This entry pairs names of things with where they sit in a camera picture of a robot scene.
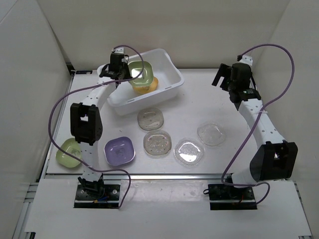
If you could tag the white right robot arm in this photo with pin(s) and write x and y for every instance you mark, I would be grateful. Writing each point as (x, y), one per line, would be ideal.
(275, 157)

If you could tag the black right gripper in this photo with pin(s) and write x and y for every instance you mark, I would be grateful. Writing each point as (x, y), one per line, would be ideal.
(224, 71)

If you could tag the purple square plate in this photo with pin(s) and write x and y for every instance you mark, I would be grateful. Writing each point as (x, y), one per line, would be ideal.
(119, 151)

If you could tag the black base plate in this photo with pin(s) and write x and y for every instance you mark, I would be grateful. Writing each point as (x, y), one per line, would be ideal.
(227, 198)
(107, 198)

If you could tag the clear plate with dots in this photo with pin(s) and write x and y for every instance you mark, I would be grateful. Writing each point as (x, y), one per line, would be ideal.
(157, 143)

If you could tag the white plastic bin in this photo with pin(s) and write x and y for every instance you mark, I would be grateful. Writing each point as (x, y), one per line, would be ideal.
(159, 82)

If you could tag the clear textured plate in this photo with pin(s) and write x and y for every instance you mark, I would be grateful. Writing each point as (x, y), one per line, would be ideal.
(189, 152)
(211, 133)

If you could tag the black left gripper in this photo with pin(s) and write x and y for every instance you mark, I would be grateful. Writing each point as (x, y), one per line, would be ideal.
(127, 74)

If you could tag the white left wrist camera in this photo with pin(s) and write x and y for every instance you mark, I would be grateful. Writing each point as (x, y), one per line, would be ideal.
(119, 50)

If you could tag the light green square plate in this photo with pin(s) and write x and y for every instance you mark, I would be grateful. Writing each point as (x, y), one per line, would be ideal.
(142, 73)

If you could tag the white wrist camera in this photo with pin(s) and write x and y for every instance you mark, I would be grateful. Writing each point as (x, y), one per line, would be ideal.
(119, 50)
(245, 59)

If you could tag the clear textured plate front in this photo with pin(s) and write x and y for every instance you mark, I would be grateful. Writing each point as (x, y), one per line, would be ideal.
(189, 152)

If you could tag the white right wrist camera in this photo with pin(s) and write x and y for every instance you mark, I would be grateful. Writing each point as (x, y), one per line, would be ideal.
(245, 59)

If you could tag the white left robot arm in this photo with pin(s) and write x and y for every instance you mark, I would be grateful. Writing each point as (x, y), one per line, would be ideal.
(86, 124)

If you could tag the yellow square plate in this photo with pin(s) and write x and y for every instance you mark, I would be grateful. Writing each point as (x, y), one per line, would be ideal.
(147, 89)

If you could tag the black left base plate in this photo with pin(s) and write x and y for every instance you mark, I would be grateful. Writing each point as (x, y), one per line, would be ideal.
(107, 198)

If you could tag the clear plate with slots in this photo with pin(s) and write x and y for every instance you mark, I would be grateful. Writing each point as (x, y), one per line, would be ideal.
(150, 119)

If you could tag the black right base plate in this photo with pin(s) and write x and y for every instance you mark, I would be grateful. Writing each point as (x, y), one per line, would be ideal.
(227, 198)

